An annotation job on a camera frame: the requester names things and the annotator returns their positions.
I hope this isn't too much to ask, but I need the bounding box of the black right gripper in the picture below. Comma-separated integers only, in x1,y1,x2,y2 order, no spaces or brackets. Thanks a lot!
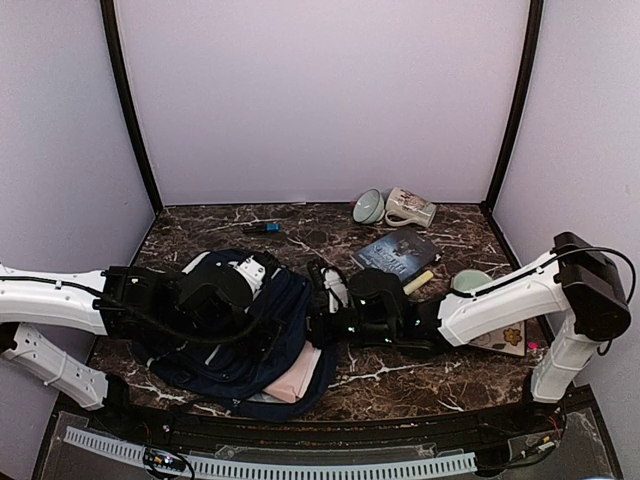
286,301,398,351

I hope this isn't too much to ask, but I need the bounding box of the navy blue student backpack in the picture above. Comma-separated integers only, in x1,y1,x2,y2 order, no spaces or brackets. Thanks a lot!
132,249,337,422

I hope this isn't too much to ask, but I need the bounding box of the dark blue paperback book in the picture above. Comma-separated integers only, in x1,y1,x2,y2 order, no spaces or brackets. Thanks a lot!
351,227,441,285

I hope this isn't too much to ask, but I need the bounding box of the pink hardcover book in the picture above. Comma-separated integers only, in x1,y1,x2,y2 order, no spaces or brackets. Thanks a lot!
263,341,322,404

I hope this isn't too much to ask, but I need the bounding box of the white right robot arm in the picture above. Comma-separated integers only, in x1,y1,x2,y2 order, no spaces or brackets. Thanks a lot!
307,231,636,434

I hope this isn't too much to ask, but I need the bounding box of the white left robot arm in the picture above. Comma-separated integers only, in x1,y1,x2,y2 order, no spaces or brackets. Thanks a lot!
1,252,280,436

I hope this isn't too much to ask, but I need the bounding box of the blue black marker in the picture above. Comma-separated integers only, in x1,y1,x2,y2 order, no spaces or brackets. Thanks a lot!
243,223,281,234

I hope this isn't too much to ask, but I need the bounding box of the tipped celadon bowl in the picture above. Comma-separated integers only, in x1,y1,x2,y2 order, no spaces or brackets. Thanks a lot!
352,189,385,225

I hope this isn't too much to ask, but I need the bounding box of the pale yellow highlighter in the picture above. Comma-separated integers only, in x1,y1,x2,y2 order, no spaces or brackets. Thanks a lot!
403,270,434,296

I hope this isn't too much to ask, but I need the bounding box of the white floral mug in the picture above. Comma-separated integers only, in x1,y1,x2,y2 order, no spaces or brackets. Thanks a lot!
384,187,437,228

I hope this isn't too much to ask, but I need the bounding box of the upright celadon bowl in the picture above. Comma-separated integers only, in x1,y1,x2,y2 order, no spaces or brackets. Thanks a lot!
450,269,493,292

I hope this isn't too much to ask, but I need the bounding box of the small green circuit board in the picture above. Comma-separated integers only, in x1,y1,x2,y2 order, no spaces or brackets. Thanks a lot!
142,448,186,474

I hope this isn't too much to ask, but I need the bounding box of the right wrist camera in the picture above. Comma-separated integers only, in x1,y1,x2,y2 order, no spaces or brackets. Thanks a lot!
320,267,351,313

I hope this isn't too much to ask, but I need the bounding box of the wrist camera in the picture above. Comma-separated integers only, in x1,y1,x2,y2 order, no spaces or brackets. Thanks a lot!
233,256,266,294
320,267,351,313

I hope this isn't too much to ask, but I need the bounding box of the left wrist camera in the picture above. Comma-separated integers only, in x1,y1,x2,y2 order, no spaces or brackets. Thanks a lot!
233,256,266,294

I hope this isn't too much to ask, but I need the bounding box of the grey slotted cable duct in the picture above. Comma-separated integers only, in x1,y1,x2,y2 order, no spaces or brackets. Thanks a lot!
63,427,477,479

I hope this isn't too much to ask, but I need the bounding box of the black front rail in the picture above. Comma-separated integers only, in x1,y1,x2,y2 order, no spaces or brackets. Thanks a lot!
90,403,566,451

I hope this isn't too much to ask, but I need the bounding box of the left black frame post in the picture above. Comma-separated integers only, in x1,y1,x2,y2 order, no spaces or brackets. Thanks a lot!
99,0,164,216

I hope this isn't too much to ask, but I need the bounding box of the black frame post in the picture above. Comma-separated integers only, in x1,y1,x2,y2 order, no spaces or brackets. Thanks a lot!
480,0,544,217
99,0,164,216

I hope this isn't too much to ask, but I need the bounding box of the right black frame post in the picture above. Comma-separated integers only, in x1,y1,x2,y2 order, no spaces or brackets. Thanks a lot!
480,0,544,217

